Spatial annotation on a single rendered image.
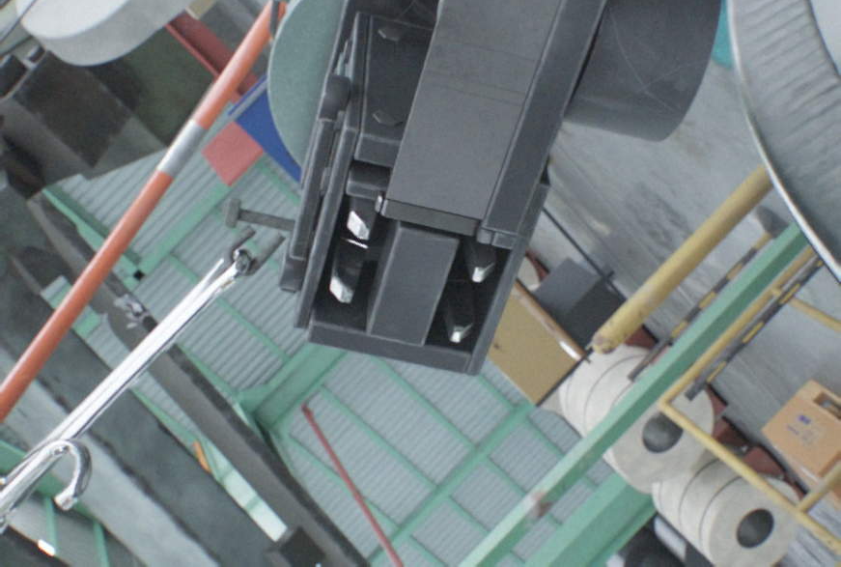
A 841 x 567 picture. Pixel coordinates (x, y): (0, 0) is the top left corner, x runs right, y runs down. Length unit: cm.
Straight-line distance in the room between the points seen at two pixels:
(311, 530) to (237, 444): 11
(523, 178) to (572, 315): 1046
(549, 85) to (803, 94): 17
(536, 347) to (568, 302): 50
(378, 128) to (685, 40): 12
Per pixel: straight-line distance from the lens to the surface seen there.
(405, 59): 52
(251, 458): 117
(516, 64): 42
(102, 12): 107
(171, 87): 134
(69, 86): 121
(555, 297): 1111
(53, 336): 73
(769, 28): 62
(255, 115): 934
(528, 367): 1085
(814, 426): 863
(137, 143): 134
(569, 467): 396
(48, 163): 124
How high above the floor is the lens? 146
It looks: 1 degrees down
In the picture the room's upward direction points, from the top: 135 degrees counter-clockwise
